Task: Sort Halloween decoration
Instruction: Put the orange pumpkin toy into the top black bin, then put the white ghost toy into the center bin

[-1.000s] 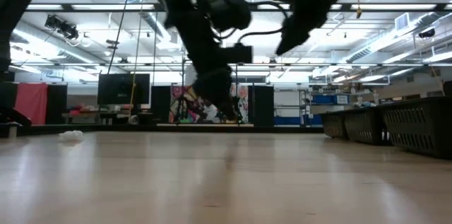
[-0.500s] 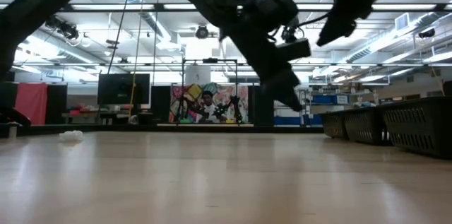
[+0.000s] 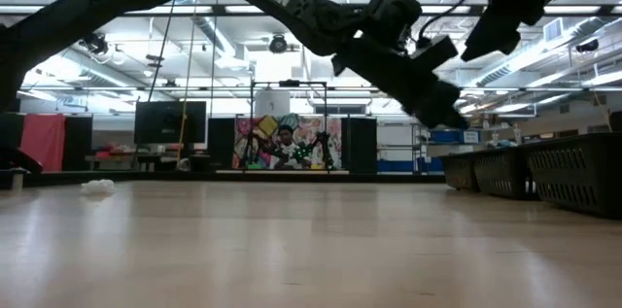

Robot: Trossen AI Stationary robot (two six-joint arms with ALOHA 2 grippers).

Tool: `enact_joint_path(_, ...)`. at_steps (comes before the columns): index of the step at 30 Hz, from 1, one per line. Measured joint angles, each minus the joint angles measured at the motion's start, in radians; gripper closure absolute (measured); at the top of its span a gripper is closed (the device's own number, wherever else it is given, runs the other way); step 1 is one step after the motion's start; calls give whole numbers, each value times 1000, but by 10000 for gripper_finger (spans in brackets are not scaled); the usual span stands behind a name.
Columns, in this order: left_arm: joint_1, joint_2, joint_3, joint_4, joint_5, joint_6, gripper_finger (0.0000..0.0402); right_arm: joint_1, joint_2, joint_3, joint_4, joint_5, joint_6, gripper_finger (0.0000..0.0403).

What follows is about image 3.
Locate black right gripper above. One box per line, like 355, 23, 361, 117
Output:
460, 5, 522, 63

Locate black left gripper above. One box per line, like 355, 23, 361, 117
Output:
332, 38, 469, 130

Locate small white ghost figure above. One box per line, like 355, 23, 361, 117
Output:
80, 179, 117, 196

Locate blue storage bins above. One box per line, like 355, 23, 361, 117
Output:
429, 128, 482, 145

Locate white ceiling vent box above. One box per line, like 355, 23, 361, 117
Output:
542, 17, 565, 43

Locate black slotted plastic basket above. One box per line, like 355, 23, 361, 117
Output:
471, 145, 538, 201
520, 131, 622, 221
438, 151, 480, 191

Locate blue low crates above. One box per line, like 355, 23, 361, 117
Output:
377, 158, 444, 174

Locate tall black cabinet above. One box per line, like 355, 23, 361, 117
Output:
340, 117, 378, 175

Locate black ceiling device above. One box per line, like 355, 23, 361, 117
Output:
575, 38, 600, 54

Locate thin black background gantry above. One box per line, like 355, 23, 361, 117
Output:
248, 79, 329, 173

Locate person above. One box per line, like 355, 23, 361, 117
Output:
268, 123, 315, 171

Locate black partition panel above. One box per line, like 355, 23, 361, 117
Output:
207, 117, 237, 172
65, 114, 93, 172
0, 112, 23, 173

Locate thin yellow pole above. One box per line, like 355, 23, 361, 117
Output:
175, 82, 190, 166

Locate black monitor screen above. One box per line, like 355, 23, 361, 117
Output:
134, 100, 208, 145

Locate black overhead beam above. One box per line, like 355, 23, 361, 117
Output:
0, 3, 622, 18

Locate cluttered background table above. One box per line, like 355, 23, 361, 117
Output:
85, 141, 210, 174

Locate red cloth panel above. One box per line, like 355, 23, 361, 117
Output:
19, 113, 67, 173

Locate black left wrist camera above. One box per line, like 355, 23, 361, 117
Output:
410, 34, 459, 74

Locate black overhead camera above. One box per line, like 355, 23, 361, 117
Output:
268, 34, 291, 55

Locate colourful patterned wall hanging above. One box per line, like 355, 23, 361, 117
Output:
234, 114, 344, 171

